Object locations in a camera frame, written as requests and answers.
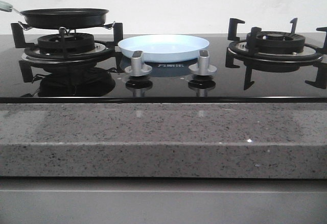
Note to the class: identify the left silver stove knob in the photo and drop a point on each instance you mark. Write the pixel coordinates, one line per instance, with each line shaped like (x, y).
(138, 67)

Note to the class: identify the black frying pan green handle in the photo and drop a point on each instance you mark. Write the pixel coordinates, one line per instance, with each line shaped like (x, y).
(70, 18)

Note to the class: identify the right black burner grate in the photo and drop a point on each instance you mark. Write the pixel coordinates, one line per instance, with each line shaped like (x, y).
(274, 51)

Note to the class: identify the grey cabinet front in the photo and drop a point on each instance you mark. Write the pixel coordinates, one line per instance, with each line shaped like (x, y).
(162, 201)

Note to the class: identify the black glass gas cooktop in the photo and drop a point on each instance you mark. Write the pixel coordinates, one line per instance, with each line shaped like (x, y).
(236, 81)

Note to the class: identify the right silver stove knob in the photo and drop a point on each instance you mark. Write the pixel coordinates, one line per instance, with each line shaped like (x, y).
(203, 66)

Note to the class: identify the light blue plate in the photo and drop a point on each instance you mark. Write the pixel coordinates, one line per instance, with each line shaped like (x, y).
(164, 48)

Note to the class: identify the left black burner grate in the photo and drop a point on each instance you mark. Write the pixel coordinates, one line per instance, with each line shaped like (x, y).
(66, 47)

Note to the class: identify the black burner grate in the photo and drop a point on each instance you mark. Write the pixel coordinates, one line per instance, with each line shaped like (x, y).
(274, 51)
(66, 47)

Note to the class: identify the silver stove knob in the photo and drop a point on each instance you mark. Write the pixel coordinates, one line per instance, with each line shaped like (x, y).
(138, 67)
(203, 66)

